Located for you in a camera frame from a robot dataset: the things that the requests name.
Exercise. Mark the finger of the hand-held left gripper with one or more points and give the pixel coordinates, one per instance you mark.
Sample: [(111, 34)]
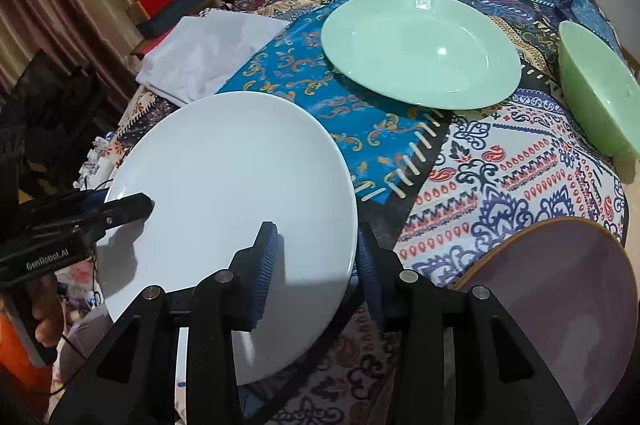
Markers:
[(127, 207), (95, 197)]

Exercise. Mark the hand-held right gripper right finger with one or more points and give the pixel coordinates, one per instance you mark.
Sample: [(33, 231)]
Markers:
[(367, 257)]

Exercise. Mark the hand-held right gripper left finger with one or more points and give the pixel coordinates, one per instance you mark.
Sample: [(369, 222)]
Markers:
[(269, 255)]

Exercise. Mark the white plate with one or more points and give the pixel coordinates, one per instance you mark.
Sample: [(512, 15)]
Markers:
[(215, 175)]

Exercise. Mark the lilac bowl with tan rim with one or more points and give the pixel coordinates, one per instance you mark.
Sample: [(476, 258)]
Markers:
[(550, 305)]

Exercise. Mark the green plate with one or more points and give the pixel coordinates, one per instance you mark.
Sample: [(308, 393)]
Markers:
[(420, 50)]

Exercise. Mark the green bowl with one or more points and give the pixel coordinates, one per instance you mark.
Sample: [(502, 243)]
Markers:
[(595, 80)]

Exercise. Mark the person's left hand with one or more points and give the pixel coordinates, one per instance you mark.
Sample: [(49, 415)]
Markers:
[(47, 310)]

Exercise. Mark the black flat panel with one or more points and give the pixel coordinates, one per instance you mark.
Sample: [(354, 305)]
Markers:
[(10, 165)]

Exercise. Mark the patchwork blanket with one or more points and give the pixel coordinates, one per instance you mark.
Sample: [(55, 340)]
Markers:
[(500, 165)]

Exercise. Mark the white cloth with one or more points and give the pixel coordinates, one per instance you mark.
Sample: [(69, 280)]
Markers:
[(200, 55)]

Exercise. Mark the dark blue box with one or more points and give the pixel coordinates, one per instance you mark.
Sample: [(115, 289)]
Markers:
[(175, 12)]

